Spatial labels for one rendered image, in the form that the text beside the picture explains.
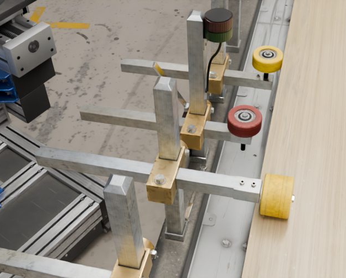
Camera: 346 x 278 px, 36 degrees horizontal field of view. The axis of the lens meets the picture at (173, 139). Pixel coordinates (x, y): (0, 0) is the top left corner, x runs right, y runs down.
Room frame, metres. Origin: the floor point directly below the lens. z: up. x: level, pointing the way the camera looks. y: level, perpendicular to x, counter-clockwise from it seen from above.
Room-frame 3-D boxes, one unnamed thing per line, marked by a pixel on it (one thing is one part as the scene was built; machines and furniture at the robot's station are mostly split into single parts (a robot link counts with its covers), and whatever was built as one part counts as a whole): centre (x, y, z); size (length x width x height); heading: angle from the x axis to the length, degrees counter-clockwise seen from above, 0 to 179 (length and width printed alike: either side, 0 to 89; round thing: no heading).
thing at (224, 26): (0.96, -0.11, 1.13); 0.06 x 0.06 x 0.02
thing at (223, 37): (0.96, -0.11, 1.10); 0.06 x 0.06 x 0.02
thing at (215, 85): (1.19, -0.14, 0.82); 0.14 x 0.06 x 0.05; 162
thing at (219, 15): (0.96, -0.11, 1.03); 0.06 x 0.06 x 0.22; 72
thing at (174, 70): (1.20, -0.08, 0.81); 0.44 x 0.03 x 0.04; 72
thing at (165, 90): (0.74, 0.01, 0.92); 0.04 x 0.04 x 0.48; 72
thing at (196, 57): (0.98, -0.07, 0.90); 0.04 x 0.04 x 0.48; 72
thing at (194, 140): (0.96, -0.06, 0.85); 0.14 x 0.06 x 0.05; 162
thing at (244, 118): (0.90, -0.17, 0.85); 0.08 x 0.08 x 0.11
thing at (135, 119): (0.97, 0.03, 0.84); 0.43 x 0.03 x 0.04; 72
